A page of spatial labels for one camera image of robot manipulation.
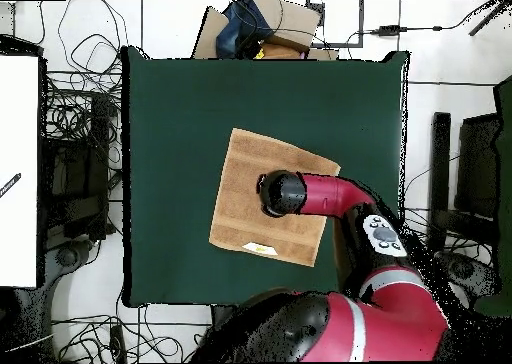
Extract tan terry towel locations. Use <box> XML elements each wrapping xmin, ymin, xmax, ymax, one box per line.
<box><xmin>208</xmin><ymin>127</ymin><xmax>342</xmax><ymax>268</ymax></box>

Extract dark green table cloth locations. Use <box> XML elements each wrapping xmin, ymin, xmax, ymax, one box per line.
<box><xmin>120</xmin><ymin>45</ymin><xmax>410</xmax><ymax>309</ymax></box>

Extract brown folded garment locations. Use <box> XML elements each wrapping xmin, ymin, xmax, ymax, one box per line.
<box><xmin>258</xmin><ymin>39</ymin><xmax>310</xmax><ymax>60</ymax></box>

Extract blue jeans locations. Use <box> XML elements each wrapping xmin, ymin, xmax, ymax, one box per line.
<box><xmin>215</xmin><ymin>0</ymin><xmax>277</xmax><ymax>59</ymax></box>

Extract brown cardboard box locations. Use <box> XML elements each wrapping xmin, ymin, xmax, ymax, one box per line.
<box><xmin>191</xmin><ymin>0</ymin><xmax>340</xmax><ymax>61</ymax></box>

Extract black equipment cart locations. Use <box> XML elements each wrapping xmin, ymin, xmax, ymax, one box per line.
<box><xmin>41</xmin><ymin>91</ymin><xmax>121</xmax><ymax>241</ymax></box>

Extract black power strip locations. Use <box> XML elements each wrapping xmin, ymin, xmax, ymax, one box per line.
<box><xmin>109</xmin><ymin>325</ymin><xmax>127</xmax><ymax>363</ymax></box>

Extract black power adapter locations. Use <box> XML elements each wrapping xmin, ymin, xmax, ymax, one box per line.
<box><xmin>376</xmin><ymin>24</ymin><xmax>408</xmax><ymax>37</ymax></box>

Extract black label strip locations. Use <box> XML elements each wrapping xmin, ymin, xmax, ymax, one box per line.
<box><xmin>0</xmin><ymin>172</ymin><xmax>22</xmax><ymax>199</ymax></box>

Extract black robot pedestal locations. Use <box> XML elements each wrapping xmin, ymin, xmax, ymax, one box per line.
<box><xmin>211</xmin><ymin>305</ymin><xmax>239</xmax><ymax>327</ymax></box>

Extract black cable bundle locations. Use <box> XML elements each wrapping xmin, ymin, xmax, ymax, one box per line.
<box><xmin>39</xmin><ymin>0</ymin><xmax>127</xmax><ymax>173</ymax></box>
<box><xmin>401</xmin><ymin>207</ymin><xmax>497</xmax><ymax>269</ymax></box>
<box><xmin>51</xmin><ymin>303</ymin><xmax>213</xmax><ymax>363</ymax></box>

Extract black cable with connector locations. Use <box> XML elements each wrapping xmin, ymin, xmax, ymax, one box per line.
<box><xmin>345</xmin><ymin>0</ymin><xmax>512</xmax><ymax>59</ymax></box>

